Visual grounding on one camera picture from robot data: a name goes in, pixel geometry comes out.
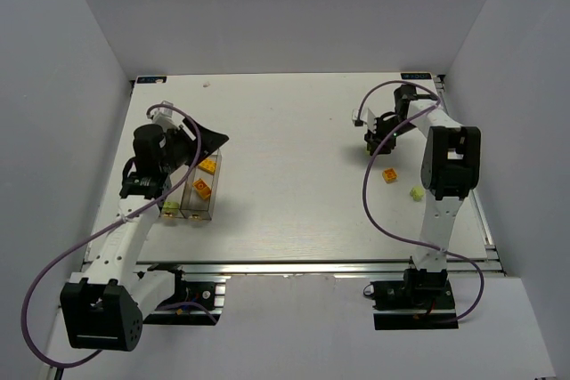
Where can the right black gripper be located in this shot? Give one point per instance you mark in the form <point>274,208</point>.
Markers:
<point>379,136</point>

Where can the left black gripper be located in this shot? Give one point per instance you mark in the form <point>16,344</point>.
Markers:
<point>190,144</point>

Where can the orange and green lego stack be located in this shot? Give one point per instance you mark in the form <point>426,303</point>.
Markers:
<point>208,166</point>

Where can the large orange lego brick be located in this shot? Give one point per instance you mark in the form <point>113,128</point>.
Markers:
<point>202,188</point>

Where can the pale yellow small lego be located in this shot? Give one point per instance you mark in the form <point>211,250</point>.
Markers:
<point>417,193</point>

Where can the green and lime lego stack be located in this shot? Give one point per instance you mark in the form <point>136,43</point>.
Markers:
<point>170,206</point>

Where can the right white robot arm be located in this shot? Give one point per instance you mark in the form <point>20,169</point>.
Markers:
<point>449,170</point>

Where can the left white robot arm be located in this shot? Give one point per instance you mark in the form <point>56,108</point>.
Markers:
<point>105,306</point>

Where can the right blue table label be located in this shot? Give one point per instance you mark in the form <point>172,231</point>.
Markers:
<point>415,76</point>

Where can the blue table label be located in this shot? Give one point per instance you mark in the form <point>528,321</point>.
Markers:
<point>415,76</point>
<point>151,80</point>

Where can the small orange lego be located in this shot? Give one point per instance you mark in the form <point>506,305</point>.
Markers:
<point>389,175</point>

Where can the right clear container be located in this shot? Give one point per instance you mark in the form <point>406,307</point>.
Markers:
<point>193,207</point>

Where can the clear container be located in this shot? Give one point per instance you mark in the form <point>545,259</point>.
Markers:
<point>193,207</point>
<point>178,213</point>

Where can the middle clear container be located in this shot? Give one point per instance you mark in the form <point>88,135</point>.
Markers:
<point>178,213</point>

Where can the left blue table label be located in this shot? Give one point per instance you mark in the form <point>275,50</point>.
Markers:
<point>151,80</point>

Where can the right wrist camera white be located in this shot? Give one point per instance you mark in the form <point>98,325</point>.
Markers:
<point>364,117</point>

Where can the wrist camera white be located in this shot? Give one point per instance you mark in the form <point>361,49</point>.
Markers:
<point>163,116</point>
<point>364,117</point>

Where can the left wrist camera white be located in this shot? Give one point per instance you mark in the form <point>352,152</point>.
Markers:
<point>163,116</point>

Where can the aluminium table rail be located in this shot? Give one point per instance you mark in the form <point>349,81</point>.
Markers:
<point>490,265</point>

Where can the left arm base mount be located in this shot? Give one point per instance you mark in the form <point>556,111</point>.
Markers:
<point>192,302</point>

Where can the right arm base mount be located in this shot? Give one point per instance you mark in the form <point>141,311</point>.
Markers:
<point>421,300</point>

